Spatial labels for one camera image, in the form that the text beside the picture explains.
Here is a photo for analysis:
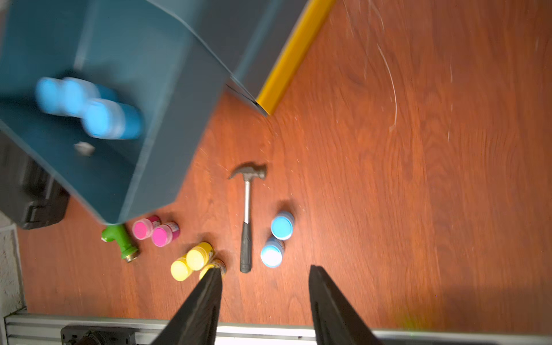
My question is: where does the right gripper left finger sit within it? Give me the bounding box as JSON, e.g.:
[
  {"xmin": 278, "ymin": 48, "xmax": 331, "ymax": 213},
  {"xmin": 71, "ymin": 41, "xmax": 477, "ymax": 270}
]
[{"xmin": 152, "ymin": 268, "xmax": 223, "ymax": 345}]

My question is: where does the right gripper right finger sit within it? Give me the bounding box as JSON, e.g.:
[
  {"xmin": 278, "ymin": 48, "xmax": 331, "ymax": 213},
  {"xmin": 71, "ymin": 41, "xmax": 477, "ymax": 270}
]
[{"xmin": 308, "ymin": 265, "xmax": 381, "ymax": 344}]

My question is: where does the blue paint can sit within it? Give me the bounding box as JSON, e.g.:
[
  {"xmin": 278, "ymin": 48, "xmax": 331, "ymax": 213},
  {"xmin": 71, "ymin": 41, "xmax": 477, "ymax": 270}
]
[
  {"xmin": 271, "ymin": 211, "xmax": 295, "ymax": 241},
  {"xmin": 60, "ymin": 77, "xmax": 118, "ymax": 117},
  {"xmin": 260, "ymin": 237, "xmax": 285, "ymax": 268},
  {"xmin": 35, "ymin": 77, "xmax": 63, "ymax": 116},
  {"xmin": 80, "ymin": 99, "xmax": 144, "ymax": 140}
]

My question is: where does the teal top drawer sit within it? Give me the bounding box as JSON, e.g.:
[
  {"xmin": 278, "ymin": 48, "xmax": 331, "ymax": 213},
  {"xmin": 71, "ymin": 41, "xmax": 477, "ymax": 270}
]
[{"xmin": 1, "ymin": 1, "xmax": 227, "ymax": 224}]

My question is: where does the pink paint can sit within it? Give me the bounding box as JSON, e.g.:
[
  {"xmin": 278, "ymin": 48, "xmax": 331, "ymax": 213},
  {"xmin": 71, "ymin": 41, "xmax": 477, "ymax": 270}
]
[
  {"xmin": 132, "ymin": 216, "xmax": 161, "ymax": 240},
  {"xmin": 152, "ymin": 221, "xmax": 181, "ymax": 247}
]

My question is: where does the teal drawer cabinet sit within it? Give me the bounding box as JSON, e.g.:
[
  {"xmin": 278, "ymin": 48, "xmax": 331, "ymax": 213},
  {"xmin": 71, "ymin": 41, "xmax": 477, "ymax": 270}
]
[{"xmin": 150, "ymin": 0, "xmax": 337, "ymax": 116}]

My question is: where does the green toy drill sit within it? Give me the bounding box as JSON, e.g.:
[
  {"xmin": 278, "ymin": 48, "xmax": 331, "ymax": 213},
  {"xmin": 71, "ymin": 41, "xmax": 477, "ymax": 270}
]
[{"xmin": 101, "ymin": 224, "xmax": 139, "ymax": 263}]

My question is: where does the steel claw hammer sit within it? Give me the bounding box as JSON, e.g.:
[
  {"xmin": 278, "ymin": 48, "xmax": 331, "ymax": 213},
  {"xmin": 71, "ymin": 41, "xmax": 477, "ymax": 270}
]
[{"xmin": 228, "ymin": 162, "xmax": 267, "ymax": 273}]

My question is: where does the black tool case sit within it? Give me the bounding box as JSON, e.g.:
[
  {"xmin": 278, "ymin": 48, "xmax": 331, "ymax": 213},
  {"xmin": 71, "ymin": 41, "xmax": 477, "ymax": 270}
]
[{"xmin": 1, "ymin": 133, "xmax": 70, "ymax": 230}]

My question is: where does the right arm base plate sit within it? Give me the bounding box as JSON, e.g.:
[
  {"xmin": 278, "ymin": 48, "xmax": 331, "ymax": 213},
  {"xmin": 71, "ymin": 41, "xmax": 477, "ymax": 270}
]
[{"xmin": 60, "ymin": 325, "xmax": 137, "ymax": 345}]

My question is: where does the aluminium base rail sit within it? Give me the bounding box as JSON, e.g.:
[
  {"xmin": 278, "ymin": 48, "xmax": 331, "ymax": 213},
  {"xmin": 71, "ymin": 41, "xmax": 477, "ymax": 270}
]
[{"xmin": 1, "ymin": 309, "xmax": 551, "ymax": 344}]

